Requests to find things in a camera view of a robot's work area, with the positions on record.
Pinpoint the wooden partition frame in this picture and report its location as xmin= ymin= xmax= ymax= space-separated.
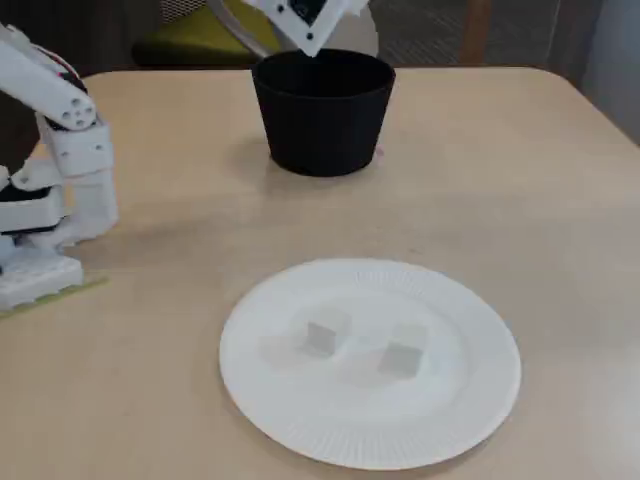
xmin=464 ymin=0 xmax=491 ymax=67

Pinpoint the white paper plate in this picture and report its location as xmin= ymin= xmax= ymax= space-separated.
xmin=218 ymin=257 xmax=523 ymax=471

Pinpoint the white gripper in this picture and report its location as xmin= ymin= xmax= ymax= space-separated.
xmin=242 ymin=0 xmax=371 ymax=56

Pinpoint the black pot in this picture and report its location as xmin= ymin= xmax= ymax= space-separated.
xmin=251 ymin=48 xmax=397 ymax=178

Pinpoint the black mesh chair back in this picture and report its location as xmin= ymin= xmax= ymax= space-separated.
xmin=372 ymin=0 xmax=471 ymax=69

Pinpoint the white cube block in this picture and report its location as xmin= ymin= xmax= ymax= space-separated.
xmin=305 ymin=308 xmax=353 ymax=360
xmin=376 ymin=323 xmax=430 ymax=380

